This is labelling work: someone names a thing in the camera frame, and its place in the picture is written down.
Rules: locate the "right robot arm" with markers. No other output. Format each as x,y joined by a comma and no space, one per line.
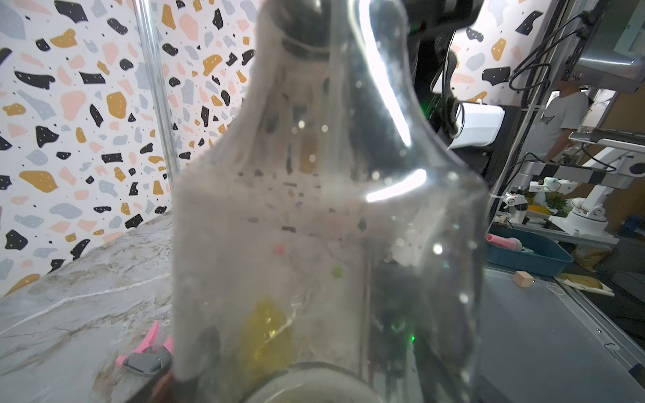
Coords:
432,27

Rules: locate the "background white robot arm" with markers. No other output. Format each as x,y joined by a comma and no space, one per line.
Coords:
613,168

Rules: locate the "yellow spray bottle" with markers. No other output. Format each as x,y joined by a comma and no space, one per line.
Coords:
266,342

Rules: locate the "pink grey spray nozzle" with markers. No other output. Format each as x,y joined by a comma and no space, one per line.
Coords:
146,359

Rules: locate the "small wooden block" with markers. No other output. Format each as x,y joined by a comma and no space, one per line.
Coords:
523,279

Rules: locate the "teal plastic tray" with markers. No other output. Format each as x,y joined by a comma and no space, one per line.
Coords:
543,256

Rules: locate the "person in white shirt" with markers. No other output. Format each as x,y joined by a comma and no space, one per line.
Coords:
549,136

